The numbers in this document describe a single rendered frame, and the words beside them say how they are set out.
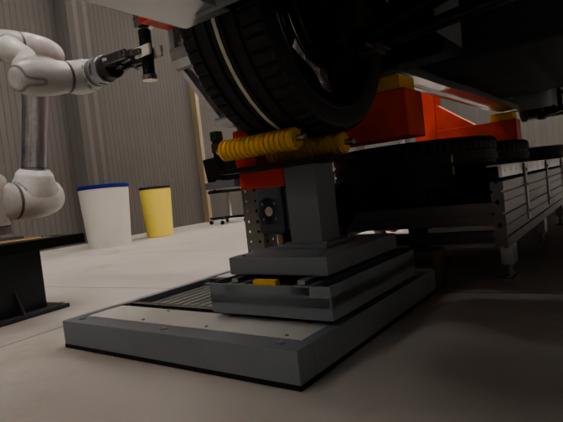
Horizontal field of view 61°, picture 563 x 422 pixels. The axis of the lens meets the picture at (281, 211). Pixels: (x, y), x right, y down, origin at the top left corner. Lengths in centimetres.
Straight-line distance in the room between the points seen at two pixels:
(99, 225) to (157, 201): 82
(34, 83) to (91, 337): 76
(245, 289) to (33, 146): 134
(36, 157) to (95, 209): 292
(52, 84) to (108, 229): 360
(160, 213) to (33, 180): 352
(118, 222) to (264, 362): 426
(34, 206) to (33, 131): 31
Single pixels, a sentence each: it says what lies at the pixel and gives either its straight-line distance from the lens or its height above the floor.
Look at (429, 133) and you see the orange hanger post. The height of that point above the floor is 67.
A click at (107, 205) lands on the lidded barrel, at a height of 42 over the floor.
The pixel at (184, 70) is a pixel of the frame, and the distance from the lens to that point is 130.
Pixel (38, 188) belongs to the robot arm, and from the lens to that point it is 226.
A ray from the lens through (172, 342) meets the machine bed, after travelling 119.
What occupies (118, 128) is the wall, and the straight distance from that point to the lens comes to 681.
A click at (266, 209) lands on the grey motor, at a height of 32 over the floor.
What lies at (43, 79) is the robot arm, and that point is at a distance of 164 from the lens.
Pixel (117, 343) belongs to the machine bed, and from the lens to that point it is 137.
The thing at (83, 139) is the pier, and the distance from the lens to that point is 615.
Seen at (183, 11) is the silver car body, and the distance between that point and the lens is 100.
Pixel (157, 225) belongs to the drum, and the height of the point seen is 13.
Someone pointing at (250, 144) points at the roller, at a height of 51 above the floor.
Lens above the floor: 39
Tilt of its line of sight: 3 degrees down
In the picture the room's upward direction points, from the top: 6 degrees counter-clockwise
